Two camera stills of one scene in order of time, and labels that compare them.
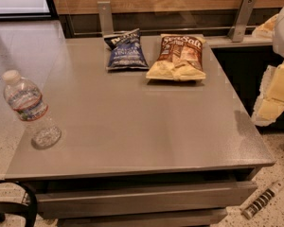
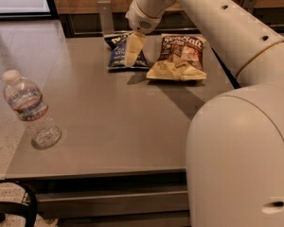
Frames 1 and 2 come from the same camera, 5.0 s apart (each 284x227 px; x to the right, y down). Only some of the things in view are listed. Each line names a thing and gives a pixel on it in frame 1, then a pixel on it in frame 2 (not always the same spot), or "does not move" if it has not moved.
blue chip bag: (126, 51) does not move
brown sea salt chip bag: (181, 58) does not move
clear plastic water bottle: (32, 110) does not move
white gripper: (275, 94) to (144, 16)
